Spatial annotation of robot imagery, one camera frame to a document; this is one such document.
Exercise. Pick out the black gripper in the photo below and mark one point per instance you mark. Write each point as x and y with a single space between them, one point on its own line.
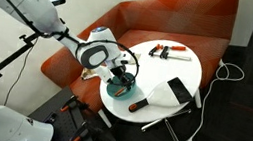
118 72

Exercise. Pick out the white marker with orange cap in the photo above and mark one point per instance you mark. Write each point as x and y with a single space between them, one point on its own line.
119 92

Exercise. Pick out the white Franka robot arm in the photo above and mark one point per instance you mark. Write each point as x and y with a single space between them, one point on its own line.
35 3

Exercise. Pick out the teal bowl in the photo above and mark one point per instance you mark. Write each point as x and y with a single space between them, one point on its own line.
128 94

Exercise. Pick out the orange and black bar clamp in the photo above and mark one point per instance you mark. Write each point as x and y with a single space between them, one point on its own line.
166 51

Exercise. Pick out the orange striped sofa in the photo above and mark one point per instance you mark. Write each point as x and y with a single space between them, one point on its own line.
182 14

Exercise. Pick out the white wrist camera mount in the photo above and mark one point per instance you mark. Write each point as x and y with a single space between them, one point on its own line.
126 61

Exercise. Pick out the metal table leg frame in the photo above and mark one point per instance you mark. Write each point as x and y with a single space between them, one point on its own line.
171 134

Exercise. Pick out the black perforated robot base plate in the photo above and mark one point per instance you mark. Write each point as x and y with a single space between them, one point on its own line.
64 125

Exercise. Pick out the black stereo camera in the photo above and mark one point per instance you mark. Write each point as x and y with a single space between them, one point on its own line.
57 1

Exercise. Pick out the black camera stand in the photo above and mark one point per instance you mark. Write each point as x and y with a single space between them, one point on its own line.
6 61

